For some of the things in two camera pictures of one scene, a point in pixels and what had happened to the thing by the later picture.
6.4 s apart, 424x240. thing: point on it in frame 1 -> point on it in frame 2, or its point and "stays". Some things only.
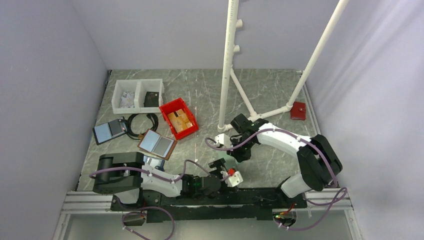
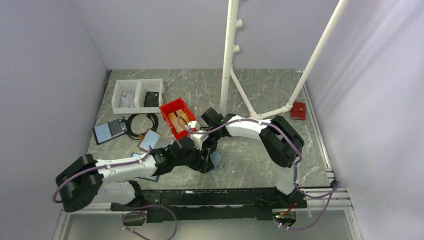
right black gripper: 239,156 -> 212,147
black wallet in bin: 151,99 stays
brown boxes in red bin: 180,122 stays
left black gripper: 220,166 -> 203,165
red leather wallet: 298,111 stays
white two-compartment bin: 138,96 stays
